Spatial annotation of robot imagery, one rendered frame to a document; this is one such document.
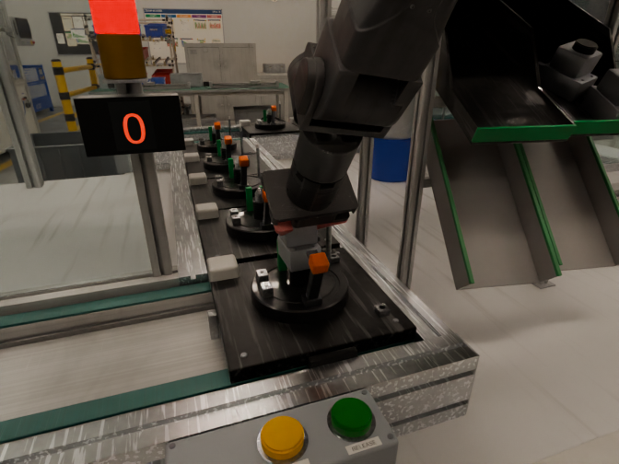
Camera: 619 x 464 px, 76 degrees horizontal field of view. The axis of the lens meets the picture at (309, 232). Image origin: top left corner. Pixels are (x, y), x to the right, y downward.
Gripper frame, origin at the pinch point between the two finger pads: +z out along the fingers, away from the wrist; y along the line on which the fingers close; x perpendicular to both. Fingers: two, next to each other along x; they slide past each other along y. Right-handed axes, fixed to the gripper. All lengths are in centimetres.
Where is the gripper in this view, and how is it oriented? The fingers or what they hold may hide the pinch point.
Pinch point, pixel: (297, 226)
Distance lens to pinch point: 53.5
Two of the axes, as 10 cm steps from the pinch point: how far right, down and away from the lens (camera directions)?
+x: 2.6, 8.8, -3.9
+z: -1.9, 4.4, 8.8
